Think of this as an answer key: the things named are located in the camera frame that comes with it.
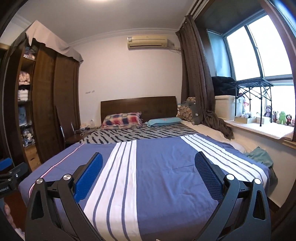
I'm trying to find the left hand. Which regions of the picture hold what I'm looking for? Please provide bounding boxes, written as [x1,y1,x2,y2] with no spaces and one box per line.
[3,203,16,229]

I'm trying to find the teal cloth on bed edge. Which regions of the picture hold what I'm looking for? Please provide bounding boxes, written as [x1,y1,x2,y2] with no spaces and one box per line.
[244,147,273,168]

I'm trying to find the dark wooden chair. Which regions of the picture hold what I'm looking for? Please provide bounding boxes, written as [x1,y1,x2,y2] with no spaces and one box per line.
[56,106,91,149]

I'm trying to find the dark wooden wardrobe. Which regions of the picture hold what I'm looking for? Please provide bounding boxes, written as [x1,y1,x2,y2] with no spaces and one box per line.
[3,32,80,166]

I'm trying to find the blue white striped blanket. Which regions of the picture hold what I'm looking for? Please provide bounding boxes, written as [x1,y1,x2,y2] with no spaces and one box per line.
[19,133,270,240]

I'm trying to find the dark gorilla figurine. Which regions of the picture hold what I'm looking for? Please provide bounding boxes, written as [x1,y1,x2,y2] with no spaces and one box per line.
[264,105,272,118]

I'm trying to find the green frog figurine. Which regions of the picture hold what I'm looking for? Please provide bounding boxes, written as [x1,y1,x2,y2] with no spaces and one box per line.
[278,111,287,125]

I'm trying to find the white storage box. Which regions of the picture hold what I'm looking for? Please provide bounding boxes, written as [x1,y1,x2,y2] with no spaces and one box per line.
[215,95,235,121]

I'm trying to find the plaid red blue pillow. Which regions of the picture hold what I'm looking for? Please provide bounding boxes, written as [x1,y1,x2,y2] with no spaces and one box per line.
[100,112,142,130]

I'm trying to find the patterned brown cushion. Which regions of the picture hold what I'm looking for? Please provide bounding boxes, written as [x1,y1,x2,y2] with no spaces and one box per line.
[177,97,203,125]

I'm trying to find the black white patterned sheet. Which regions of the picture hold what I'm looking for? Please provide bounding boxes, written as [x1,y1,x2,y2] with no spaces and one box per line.
[78,123,197,144]

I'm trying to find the teal pillow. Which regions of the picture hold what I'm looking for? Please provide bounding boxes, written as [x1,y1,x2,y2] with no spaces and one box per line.
[145,117,182,128]

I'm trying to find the black folded clothes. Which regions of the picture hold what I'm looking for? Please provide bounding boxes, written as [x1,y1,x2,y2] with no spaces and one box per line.
[212,76,237,96]

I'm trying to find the black metal folding rack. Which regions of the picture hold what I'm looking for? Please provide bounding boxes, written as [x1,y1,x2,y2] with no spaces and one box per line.
[234,77,274,126]

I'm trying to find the grey cloth on wardrobe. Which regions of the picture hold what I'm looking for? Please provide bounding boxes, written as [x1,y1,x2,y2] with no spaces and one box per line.
[24,20,83,64]

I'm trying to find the dark wooden headboard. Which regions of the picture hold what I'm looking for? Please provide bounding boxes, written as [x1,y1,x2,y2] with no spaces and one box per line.
[100,96,177,122]

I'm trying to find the brown curtain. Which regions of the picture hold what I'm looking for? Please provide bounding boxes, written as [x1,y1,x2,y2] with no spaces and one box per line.
[176,15,234,140]

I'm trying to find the beige wall air conditioner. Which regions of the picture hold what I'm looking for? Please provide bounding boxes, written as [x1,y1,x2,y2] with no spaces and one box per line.
[127,35,168,50]

